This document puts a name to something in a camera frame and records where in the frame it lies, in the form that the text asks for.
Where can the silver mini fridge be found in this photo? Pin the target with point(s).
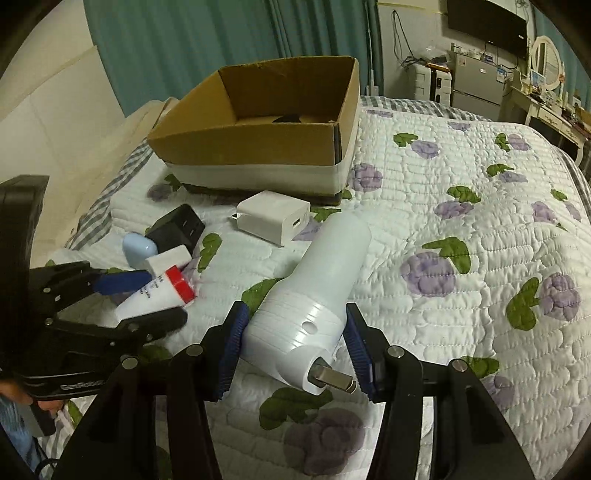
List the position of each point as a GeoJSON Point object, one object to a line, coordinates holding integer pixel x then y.
{"type": "Point", "coordinates": [478, 85]}

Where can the white tube with red cap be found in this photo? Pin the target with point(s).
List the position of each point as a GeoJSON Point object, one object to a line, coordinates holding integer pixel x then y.
{"type": "Point", "coordinates": [152, 295]}

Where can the large white charger block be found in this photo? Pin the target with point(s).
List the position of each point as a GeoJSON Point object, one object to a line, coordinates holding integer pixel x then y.
{"type": "Point", "coordinates": [270, 219]}

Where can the white drawer cabinet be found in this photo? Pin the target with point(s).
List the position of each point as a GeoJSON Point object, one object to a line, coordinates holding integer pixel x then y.
{"type": "Point", "coordinates": [424, 81]}

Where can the person's left hand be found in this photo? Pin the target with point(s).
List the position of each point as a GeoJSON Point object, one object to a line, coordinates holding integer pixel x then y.
{"type": "Point", "coordinates": [8, 387]}

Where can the white floor appliance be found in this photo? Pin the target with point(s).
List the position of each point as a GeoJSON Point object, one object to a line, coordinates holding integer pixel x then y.
{"type": "Point", "coordinates": [442, 86]}

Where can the black item in box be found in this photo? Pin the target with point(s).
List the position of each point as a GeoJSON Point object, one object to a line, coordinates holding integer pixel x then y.
{"type": "Point", "coordinates": [286, 118]}

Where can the teal curtain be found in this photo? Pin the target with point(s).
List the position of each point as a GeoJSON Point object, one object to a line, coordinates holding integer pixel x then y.
{"type": "Point", "coordinates": [184, 41]}

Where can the brown cardboard box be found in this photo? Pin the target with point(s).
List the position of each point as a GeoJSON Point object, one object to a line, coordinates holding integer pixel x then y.
{"type": "Point", "coordinates": [249, 138]}

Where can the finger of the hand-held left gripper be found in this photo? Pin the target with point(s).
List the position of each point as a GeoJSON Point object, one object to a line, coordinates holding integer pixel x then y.
{"type": "Point", "coordinates": [152, 321]}
{"type": "Point", "coordinates": [121, 282]}

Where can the white dressing table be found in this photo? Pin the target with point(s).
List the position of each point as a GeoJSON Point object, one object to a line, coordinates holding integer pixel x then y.
{"type": "Point", "coordinates": [549, 110]}

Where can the person's blue trousers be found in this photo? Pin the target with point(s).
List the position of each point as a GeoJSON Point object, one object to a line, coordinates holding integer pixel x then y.
{"type": "Point", "coordinates": [16, 434]}

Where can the floral quilted blanket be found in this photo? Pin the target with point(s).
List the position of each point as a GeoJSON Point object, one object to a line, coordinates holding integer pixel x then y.
{"type": "Point", "coordinates": [461, 277]}

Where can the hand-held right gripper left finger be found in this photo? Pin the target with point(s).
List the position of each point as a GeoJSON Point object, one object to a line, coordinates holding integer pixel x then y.
{"type": "Point", "coordinates": [229, 355]}

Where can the small white box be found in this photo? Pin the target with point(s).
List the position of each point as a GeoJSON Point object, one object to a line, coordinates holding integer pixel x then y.
{"type": "Point", "coordinates": [167, 261]}

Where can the light blue earbud case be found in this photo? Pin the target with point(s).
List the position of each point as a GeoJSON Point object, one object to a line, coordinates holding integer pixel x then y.
{"type": "Point", "coordinates": [136, 249]}

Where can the black charger block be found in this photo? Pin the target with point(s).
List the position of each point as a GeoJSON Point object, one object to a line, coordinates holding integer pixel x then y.
{"type": "Point", "coordinates": [178, 228]}

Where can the beige padded headboard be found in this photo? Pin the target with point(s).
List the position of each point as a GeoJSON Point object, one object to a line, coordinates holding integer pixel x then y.
{"type": "Point", "coordinates": [51, 124]}

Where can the black wall television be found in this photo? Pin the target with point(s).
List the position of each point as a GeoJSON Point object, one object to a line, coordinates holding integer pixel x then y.
{"type": "Point", "coordinates": [489, 25]}

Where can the white plastic bottle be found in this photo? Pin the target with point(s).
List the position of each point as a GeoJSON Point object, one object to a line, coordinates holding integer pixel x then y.
{"type": "Point", "coordinates": [323, 277]}

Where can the beige pillow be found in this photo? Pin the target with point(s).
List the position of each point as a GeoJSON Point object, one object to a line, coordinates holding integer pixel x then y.
{"type": "Point", "coordinates": [147, 113]}

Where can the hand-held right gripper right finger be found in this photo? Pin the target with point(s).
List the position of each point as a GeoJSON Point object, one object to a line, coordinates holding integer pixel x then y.
{"type": "Point", "coordinates": [361, 355]}

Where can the white oval mirror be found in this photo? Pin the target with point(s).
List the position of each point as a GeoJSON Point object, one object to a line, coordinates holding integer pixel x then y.
{"type": "Point", "coordinates": [545, 62]}

